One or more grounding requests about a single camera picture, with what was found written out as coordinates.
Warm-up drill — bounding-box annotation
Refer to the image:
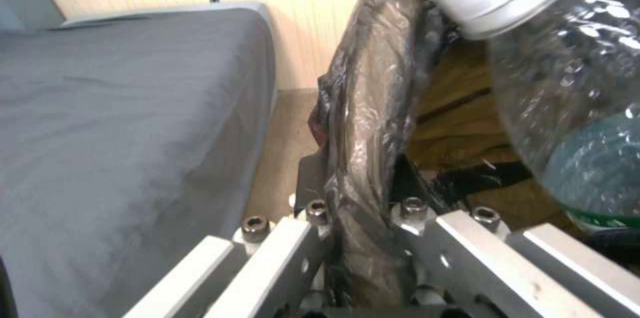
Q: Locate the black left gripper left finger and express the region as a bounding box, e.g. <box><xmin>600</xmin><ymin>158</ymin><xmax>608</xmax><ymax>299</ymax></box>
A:
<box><xmin>122</xmin><ymin>151</ymin><xmax>335</xmax><ymax>318</ymax></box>

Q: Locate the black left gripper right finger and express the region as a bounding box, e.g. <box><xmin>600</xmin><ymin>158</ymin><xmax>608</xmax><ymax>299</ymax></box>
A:
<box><xmin>388</xmin><ymin>156</ymin><xmax>640</xmax><ymax>318</ymax></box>

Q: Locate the trash bin with clear liner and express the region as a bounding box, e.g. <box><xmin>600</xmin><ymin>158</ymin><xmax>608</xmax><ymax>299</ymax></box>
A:
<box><xmin>306</xmin><ymin>0</ymin><xmax>640</xmax><ymax>318</ymax></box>

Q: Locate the clear plastic bottle white cap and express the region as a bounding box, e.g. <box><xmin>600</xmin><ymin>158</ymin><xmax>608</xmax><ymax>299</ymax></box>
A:
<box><xmin>422</xmin><ymin>0</ymin><xmax>640</xmax><ymax>236</ymax></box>

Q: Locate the crumpled brown paper garbage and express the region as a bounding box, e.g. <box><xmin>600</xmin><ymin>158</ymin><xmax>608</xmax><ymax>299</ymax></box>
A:
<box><xmin>412</xmin><ymin>42</ymin><xmax>534</xmax><ymax>184</ymax></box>

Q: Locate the bed with grey sheet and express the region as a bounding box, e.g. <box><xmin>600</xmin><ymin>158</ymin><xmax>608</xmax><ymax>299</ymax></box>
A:
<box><xmin>0</xmin><ymin>1</ymin><xmax>281</xmax><ymax>318</ymax></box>

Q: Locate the black strap garbage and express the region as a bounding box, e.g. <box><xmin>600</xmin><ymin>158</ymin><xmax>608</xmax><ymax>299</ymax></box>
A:
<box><xmin>424</xmin><ymin>162</ymin><xmax>534</xmax><ymax>208</ymax></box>

